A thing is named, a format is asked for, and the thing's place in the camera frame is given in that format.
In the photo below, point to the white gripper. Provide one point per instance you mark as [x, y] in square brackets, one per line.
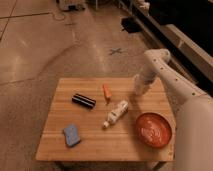
[147, 75]

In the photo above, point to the red ceramic bowl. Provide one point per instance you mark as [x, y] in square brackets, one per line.
[153, 130]

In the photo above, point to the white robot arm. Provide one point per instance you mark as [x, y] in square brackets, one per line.
[194, 118]

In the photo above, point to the orange carrot toy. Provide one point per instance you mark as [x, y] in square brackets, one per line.
[107, 92]

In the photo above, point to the black floor box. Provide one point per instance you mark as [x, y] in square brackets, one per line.
[130, 25]

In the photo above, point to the white plastic bottle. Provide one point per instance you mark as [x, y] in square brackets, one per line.
[115, 114]

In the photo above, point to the black striped cylinder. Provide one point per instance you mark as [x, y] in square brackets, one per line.
[84, 101]

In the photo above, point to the wooden table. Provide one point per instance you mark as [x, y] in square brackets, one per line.
[93, 119]

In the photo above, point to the blue sponge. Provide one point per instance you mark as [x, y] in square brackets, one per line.
[71, 135]

